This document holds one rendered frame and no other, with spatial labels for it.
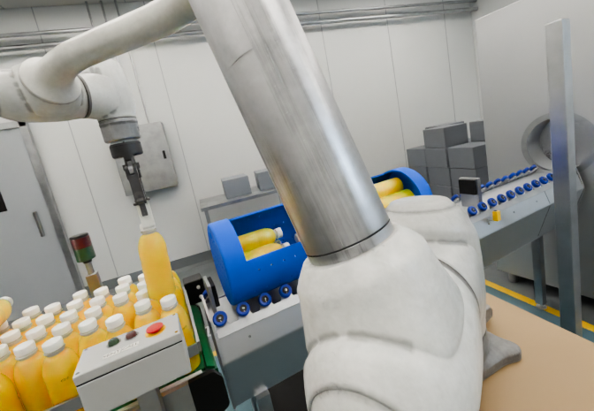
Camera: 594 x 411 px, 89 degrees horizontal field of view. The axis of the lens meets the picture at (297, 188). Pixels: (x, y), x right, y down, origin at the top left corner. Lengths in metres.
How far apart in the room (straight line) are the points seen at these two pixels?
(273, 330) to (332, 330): 0.79
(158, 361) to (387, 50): 5.20
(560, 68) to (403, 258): 1.44
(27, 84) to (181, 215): 3.67
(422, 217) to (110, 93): 0.75
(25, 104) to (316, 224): 0.67
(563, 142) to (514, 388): 1.24
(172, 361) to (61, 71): 0.63
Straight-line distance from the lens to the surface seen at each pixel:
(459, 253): 0.46
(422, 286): 0.31
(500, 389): 0.60
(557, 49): 1.68
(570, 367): 0.66
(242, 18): 0.33
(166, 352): 0.79
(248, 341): 1.08
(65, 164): 4.52
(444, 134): 4.37
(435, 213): 0.47
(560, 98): 1.67
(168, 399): 0.99
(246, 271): 0.97
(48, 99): 0.80
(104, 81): 0.90
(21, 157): 4.62
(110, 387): 0.82
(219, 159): 4.31
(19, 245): 4.77
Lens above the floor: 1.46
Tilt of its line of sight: 10 degrees down
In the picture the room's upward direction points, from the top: 11 degrees counter-clockwise
